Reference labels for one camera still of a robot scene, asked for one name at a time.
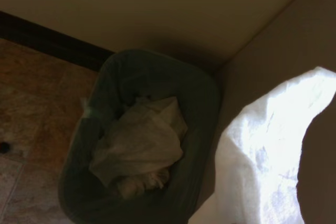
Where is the dark green trash bin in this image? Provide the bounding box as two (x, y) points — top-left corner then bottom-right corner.
(57, 48), (221, 224)

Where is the white paper tissue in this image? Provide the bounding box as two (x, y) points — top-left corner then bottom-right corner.
(187, 66), (336, 224)

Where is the crumpled white waste paper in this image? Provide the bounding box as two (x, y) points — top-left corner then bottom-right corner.
(88, 95), (189, 199)

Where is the beige vanity cabinet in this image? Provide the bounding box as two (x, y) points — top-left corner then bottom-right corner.
(194, 0), (336, 204)

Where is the dark wooden baseboard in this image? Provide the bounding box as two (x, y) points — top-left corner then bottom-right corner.
(0, 10), (117, 72)

